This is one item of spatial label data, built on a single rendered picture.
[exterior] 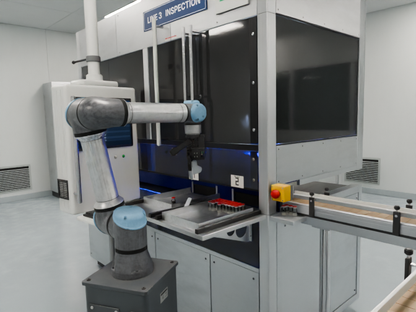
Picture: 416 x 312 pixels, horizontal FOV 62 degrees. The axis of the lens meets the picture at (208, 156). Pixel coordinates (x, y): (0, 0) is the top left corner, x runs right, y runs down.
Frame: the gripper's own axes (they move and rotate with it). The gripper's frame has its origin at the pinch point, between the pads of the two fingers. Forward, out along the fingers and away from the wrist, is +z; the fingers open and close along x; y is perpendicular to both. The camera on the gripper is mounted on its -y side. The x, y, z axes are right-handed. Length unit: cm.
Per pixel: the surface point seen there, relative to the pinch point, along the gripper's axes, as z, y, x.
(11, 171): 54, -346, 404
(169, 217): 16.7, -9.5, -7.8
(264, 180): 2.7, 34.5, 1.8
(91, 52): -68, -62, 54
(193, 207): 17.0, -0.1, 9.2
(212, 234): 19.3, 10.3, -23.6
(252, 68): -49, 30, 7
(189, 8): -87, -1, 37
